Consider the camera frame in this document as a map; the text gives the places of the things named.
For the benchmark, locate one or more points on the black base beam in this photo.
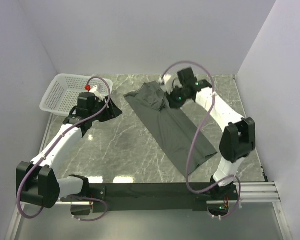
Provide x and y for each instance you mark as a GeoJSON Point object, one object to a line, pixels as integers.
{"type": "Point", "coordinates": [157, 196]}

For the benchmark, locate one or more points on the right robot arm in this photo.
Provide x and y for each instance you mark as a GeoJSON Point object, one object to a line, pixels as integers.
{"type": "Point", "coordinates": [238, 133]}

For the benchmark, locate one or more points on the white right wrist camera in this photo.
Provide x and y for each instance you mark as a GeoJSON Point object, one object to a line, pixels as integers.
{"type": "Point", "coordinates": [166, 83]}

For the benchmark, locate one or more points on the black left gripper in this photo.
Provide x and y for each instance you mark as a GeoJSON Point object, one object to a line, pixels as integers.
{"type": "Point", "coordinates": [112, 111]}

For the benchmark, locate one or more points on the dark grey t shirt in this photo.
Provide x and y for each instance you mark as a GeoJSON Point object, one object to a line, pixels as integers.
{"type": "Point", "coordinates": [170, 127]}

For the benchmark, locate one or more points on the aluminium rail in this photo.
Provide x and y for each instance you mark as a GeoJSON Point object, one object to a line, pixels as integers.
{"type": "Point", "coordinates": [249, 192]}

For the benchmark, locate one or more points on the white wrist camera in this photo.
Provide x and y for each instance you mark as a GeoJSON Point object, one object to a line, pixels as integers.
{"type": "Point", "coordinates": [98, 90]}
{"type": "Point", "coordinates": [166, 83]}

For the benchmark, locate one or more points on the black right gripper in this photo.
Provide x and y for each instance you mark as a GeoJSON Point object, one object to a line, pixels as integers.
{"type": "Point", "coordinates": [172, 103]}

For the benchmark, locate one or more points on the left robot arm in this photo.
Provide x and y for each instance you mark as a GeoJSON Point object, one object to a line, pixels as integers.
{"type": "Point", "coordinates": [36, 181]}

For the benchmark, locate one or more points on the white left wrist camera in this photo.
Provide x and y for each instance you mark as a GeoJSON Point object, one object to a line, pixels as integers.
{"type": "Point", "coordinates": [98, 90]}

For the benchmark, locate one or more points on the white plastic basket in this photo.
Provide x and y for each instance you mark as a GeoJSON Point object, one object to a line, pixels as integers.
{"type": "Point", "coordinates": [62, 94]}

